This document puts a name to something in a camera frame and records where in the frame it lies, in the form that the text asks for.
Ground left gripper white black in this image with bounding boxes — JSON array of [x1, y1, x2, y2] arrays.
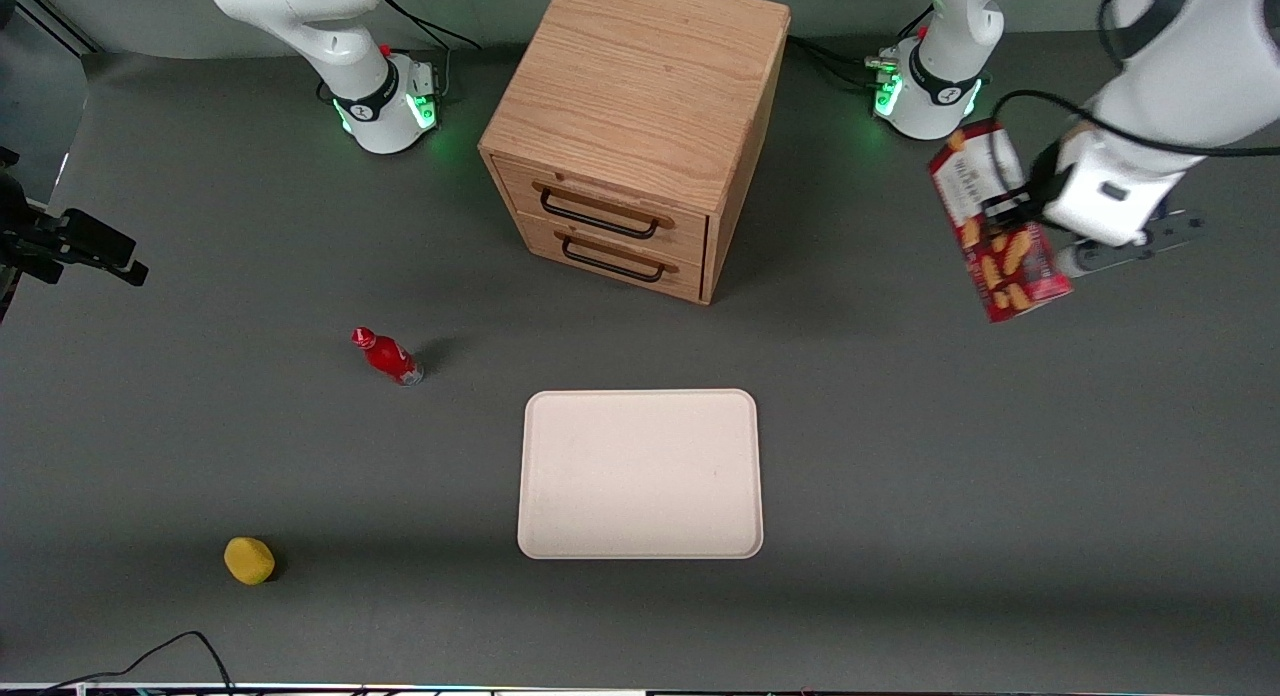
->
[[984, 124, 1189, 249]]

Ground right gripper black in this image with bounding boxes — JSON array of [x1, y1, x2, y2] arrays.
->
[[0, 146, 150, 323]]

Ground red cookie box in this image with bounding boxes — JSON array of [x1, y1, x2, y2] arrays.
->
[[927, 118, 1076, 325]]

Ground beige plastic tray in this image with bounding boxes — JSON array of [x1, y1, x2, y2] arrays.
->
[[517, 388, 765, 561]]

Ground small red bottle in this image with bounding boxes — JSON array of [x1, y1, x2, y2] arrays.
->
[[350, 326, 426, 388]]

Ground wooden drawer front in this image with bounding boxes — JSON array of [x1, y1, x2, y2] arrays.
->
[[514, 214, 707, 304], [492, 156, 711, 268]]

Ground yellow lemon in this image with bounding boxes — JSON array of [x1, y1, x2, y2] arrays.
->
[[223, 536, 277, 587]]

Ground wooden drawer cabinet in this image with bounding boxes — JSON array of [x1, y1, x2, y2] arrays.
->
[[477, 0, 792, 306]]

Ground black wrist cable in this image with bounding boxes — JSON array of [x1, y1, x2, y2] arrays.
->
[[989, 88, 1280, 162]]

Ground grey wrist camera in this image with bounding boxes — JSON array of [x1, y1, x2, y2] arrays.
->
[[1057, 210, 1205, 278]]

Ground black left arm base cables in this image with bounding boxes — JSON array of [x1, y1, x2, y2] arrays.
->
[[788, 34, 883, 93]]

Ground black right arm base cable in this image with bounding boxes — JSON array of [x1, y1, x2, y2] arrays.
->
[[382, 0, 483, 53]]

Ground black cable on table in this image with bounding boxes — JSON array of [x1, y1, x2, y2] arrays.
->
[[38, 630, 237, 696]]

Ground black drawer handle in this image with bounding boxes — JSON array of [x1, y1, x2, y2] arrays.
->
[[559, 233, 667, 284], [539, 185, 664, 241]]

